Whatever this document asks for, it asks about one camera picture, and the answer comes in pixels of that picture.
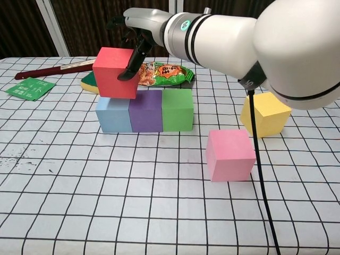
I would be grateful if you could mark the white partition post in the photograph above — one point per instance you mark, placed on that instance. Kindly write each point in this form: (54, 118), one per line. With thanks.
(176, 5)
(53, 29)

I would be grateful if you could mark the red foam cube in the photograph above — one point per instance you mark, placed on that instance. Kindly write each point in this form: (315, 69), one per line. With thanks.
(111, 71)

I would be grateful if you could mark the green and yellow sponge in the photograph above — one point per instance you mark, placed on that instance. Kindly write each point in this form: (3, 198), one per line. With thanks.
(89, 82)

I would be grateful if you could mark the dark red folded fan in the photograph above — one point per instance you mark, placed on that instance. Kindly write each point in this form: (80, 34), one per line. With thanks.
(53, 70)

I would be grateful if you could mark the dark brown curtain panel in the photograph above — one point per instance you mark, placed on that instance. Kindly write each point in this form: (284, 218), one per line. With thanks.
(233, 6)
(21, 26)
(79, 26)

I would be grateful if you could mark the pink foam cube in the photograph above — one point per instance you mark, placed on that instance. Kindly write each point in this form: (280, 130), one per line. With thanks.
(228, 156)

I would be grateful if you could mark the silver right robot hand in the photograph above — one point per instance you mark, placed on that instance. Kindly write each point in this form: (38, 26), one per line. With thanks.
(143, 18)

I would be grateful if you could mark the green foam cube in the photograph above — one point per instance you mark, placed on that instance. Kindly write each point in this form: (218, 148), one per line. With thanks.
(177, 111)

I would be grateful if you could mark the green sachet packet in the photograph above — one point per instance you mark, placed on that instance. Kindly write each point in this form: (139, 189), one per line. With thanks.
(29, 89)

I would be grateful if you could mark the purple foam cube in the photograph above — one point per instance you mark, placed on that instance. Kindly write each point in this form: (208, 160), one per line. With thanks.
(146, 111)

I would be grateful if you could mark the light blue foam cube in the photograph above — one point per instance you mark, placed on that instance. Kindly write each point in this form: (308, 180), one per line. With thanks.
(114, 117)

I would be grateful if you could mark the yellow foam cube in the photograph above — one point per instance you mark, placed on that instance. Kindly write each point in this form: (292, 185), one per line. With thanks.
(271, 117)

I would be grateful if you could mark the orange green snack bag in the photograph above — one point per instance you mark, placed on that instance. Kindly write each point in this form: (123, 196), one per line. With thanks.
(164, 75)

